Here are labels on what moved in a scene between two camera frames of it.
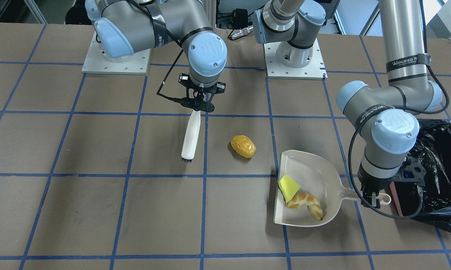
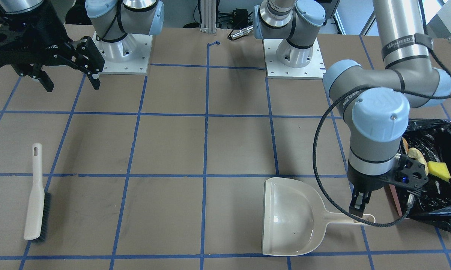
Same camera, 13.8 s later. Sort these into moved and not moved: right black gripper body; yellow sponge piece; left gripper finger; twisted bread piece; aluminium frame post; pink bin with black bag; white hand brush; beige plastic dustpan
Moved: yellow sponge piece; beige plastic dustpan; twisted bread piece; right black gripper body; white hand brush; left gripper finger
Not moved: aluminium frame post; pink bin with black bag
